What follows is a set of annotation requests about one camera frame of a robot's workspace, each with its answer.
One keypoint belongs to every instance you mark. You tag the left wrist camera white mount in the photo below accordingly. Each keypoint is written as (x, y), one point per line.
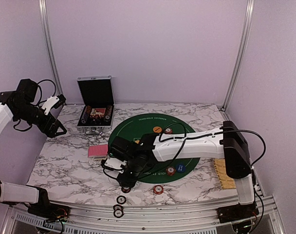
(53, 102)

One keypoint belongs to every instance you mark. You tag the round green poker mat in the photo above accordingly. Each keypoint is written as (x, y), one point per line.
(135, 127)

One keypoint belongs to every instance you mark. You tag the fallen dark chip lower rail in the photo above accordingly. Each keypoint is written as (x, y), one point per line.
(118, 213)

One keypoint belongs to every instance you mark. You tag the aluminium poker case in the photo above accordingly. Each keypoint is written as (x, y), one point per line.
(97, 92)

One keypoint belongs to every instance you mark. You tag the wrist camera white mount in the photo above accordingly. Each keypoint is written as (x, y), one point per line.
(53, 102)
(115, 164)

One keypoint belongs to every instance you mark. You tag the orange red chip stack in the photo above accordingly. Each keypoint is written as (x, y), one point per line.
(158, 189)

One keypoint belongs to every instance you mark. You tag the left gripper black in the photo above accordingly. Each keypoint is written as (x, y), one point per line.
(49, 132)

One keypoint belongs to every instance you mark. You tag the woven bamboo tray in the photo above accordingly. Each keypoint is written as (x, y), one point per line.
(225, 181)

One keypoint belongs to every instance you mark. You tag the right chip row in case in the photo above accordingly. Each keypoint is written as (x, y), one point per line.
(108, 113)

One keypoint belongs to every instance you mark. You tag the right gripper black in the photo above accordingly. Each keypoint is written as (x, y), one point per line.
(128, 182)

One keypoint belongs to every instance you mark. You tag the left chip row in case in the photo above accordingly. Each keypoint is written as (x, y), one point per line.
(85, 114)

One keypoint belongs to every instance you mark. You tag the front aluminium rail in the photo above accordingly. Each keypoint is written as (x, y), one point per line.
(190, 218)

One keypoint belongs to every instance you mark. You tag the dark brown chip stack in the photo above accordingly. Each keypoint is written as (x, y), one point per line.
(125, 189)

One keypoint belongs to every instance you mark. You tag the card deck box in case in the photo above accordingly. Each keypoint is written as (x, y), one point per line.
(97, 111)

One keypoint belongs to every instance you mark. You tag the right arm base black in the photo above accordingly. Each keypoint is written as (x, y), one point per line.
(237, 212)

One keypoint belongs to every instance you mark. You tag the chip row in case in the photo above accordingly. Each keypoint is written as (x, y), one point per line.
(108, 113)
(85, 114)

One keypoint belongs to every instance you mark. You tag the red-backed playing card deck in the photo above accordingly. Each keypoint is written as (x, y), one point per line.
(98, 151)

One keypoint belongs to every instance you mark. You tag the blue small blind button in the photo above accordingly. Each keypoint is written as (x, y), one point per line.
(180, 168)

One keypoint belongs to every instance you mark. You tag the small orange chip pile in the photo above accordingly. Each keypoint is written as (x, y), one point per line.
(168, 131)
(170, 171)

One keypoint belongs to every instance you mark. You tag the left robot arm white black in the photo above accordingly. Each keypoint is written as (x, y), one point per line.
(24, 115)

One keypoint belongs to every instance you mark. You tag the orange big blind button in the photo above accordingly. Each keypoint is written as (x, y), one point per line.
(157, 129)

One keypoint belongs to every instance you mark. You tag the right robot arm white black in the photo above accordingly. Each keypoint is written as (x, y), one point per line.
(161, 151)

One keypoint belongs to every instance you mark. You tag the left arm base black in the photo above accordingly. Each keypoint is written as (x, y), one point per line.
(44, 208)

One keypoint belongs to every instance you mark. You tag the fallen dark chip on table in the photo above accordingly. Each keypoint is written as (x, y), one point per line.
(121, 199)

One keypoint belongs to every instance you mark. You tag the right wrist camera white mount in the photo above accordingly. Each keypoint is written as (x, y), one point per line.
(115, 164)

